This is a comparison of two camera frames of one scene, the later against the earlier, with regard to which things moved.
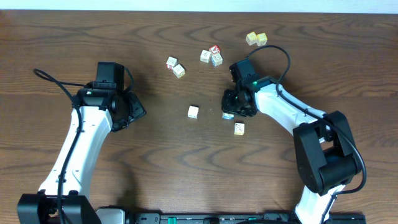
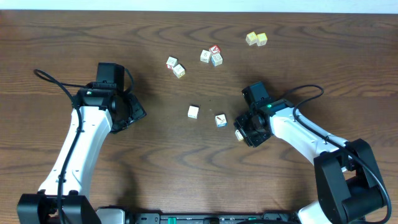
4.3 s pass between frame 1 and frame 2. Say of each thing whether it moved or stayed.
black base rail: stayed
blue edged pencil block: moved
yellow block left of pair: stayed
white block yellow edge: stayed
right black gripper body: moved
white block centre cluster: stayed
